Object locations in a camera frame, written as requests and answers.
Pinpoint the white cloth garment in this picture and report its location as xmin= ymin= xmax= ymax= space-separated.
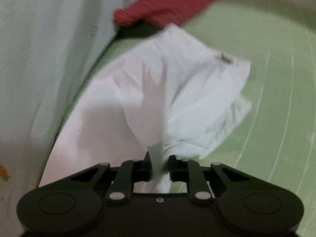
xmin=40 ymin=25 xmax=252 ymax=193

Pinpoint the red cloth garment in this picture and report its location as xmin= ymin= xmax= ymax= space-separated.
xmin=114 ymin=0 xmax=216 ymax=28

